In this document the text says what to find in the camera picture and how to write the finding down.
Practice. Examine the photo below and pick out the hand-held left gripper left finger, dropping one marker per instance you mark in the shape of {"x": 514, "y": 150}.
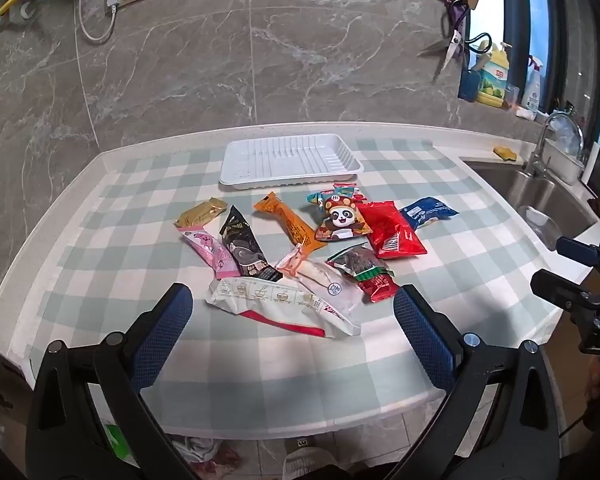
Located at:
{"x": 162, "y": 330}

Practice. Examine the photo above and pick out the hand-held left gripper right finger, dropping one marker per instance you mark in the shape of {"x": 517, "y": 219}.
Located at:
{"x": 422, "y": 335}

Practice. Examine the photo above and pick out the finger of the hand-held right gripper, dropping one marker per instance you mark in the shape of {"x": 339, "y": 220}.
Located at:
{"x": 557, "y": 287}
{"x": 577, "y": 251}

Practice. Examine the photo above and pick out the pink snack packet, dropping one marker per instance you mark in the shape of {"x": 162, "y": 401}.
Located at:
{"x": 210, "y": 252}

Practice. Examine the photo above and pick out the green red nut packet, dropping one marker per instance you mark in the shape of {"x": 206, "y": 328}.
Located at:
{"x": 360, "y": 265}

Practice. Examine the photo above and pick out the large white snack packet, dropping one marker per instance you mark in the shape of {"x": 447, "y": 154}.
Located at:
{"x": 260, "y": 300}

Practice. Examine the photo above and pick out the clear white snack packet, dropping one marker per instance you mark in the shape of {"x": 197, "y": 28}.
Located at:
{"x": 330, "y": 285}

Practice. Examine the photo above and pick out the black snack packet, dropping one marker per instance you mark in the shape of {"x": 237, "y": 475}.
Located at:
{"x": 242, "y": 245}

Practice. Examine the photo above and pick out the gold snack packet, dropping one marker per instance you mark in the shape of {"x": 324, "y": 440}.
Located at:
{"x": 200, "y": 214}

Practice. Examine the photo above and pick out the blue snack packet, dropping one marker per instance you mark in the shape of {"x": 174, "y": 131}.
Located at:
{"x": 430, "y": 210}

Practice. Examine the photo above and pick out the panda print snack packet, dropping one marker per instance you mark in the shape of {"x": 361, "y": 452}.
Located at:
{"x": 340, "y": 220}

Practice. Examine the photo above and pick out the small red white snack packet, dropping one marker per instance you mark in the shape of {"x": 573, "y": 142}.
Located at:
{"x": 292, "y": 260}

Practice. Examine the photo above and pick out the teal snack packet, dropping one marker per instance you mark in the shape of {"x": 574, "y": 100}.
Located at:
{"x": 347, "y": 191}

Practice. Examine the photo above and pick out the orange snack packet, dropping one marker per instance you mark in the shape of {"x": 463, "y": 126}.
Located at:
{"x": 287, "y": 220}

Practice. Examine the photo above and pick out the white plastic tray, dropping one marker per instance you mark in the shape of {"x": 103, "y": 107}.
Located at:
{"x": 290, "y": 160}

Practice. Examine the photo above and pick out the clear plastic container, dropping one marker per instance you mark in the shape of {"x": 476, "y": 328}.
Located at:
{"x": 540, "y": 225}

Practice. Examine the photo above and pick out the white drain basket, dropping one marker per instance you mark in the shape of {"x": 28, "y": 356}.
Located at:
{"x": 562, "y": 162}

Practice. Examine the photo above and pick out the stainless steel sink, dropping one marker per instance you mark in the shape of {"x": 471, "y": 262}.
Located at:
{"x": 505, "y": 180}

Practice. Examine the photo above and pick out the metal faucet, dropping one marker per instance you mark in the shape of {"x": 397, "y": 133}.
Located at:
{"x": 537, "y": 155}

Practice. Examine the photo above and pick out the yellow sponge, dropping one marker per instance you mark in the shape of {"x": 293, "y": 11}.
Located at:
{"x": 505, "y": 153}

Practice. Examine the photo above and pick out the crumpled cloth pile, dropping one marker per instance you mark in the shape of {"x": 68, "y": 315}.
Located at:
{"x": 205, "y": 452}

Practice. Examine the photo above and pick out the green white checked tablecloth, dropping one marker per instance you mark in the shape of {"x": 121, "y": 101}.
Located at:
{"x": 280, "y": 385}

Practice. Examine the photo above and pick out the white spray bottle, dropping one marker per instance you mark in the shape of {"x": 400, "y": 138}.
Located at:
{"x": 531, "y": 90}

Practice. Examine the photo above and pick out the person's white shoe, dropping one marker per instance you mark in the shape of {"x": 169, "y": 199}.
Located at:
{"x": 307, "y": 465}

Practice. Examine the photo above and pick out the yellow detergent bottle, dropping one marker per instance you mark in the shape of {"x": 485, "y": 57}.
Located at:
{"x": 492, "y": 80}

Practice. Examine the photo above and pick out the kitchen scissors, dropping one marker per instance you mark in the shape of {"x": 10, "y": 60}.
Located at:
{"x": 455, "y": 35}

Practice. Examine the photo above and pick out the metal pipe valve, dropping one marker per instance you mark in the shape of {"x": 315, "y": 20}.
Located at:
{"x": 5, "y": 15}

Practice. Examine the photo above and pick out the dark window frame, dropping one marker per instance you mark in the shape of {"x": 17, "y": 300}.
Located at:
{"x": 555, "y": 10}

